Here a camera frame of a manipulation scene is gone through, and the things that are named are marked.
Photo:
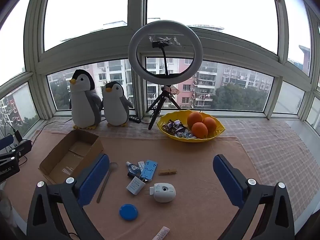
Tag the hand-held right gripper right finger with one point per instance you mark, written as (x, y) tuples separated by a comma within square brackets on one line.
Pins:
[(228, 180)]

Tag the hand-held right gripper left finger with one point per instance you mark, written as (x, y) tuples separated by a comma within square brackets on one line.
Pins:
[(92, 177)]

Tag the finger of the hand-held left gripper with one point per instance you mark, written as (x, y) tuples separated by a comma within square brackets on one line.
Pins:
[(6, 143), (23, 147)]

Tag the long metal spoon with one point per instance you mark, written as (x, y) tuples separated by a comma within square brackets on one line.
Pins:
[(113, 167)]

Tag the brown cardboard box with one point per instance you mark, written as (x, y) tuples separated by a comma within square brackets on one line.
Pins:
[(75, 152)]

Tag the white charger plug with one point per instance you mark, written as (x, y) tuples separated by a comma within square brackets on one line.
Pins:
[(135, 186)]

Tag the patterned lighter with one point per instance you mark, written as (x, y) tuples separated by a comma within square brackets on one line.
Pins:
[(141, 165)]

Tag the blue round lid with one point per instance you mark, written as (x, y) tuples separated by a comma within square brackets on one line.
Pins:
[(128, 212)]

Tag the blue plastic phone stand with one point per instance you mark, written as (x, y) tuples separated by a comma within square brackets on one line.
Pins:
[(149, 171)]

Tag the wooden clothespin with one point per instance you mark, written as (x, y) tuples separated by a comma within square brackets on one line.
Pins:
[(167, 172)]

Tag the white plug-in device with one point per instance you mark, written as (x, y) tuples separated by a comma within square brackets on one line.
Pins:
[(165, 193)]

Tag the white tube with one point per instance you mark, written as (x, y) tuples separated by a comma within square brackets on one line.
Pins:
[(161, 233)]

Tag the black power adapter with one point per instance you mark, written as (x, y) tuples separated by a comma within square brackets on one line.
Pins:
[(17, 135)]

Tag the peach felt mat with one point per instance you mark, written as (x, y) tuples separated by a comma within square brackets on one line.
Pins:
[(190, 170)]

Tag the blue toy car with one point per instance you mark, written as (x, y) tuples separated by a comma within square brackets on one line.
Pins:
[(133, 169)]

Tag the yellow bowl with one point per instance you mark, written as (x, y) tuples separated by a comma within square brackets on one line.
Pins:
[(216, 128)]

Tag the orange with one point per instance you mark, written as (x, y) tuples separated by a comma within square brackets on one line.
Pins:
[(199, 130), (210, 123), (194, 118)]

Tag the checked cloth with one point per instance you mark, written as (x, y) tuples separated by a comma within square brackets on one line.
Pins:
[(275, 142)]

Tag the small penguin plush toy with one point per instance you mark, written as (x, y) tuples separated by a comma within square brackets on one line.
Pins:
[(115, 105)]

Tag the pile of wrapped candies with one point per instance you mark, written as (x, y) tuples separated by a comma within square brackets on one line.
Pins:
[(175, 126)]

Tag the large penguin plush toy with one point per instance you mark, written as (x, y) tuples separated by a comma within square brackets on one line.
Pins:
[(83, 100)]

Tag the black tripod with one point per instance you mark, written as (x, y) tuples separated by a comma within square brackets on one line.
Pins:
[(156, 111)]

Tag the pink patterned packet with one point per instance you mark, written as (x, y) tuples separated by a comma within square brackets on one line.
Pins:
[(175, 90)]

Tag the white window frame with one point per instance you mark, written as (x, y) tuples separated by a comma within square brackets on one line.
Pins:
[(137, 5)]

